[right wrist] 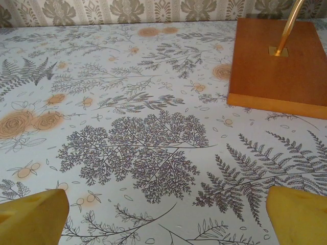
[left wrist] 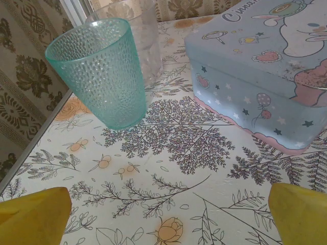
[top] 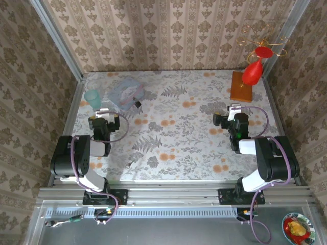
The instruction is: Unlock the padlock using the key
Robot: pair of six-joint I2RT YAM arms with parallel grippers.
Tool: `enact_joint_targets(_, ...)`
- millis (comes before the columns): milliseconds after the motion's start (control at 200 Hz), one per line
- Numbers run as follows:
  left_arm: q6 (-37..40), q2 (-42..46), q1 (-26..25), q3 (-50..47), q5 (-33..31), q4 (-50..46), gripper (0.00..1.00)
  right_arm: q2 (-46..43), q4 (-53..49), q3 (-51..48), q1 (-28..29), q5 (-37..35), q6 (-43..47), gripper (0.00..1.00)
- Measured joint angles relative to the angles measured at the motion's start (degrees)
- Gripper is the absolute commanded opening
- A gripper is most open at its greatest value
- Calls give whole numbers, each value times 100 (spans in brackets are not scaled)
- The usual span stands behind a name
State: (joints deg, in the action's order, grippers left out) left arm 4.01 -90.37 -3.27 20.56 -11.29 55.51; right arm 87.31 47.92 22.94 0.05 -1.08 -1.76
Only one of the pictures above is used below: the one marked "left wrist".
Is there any green dimpled plastic cup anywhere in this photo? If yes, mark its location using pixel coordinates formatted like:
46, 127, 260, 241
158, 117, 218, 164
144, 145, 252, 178
45, 18, 147, 130

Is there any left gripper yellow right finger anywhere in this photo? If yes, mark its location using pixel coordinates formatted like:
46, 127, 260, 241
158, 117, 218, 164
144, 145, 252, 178
269, 183, 327, 245

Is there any clear plastic cup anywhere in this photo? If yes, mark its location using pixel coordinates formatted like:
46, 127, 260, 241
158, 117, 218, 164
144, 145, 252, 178
85, 0, 164, 89

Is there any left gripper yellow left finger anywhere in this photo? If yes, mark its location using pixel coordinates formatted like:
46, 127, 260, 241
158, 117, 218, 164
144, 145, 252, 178
0, 186, 72, 245

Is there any blue cartoon tin box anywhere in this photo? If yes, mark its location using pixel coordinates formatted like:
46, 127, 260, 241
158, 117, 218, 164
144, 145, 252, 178
183, 0, 327, 156

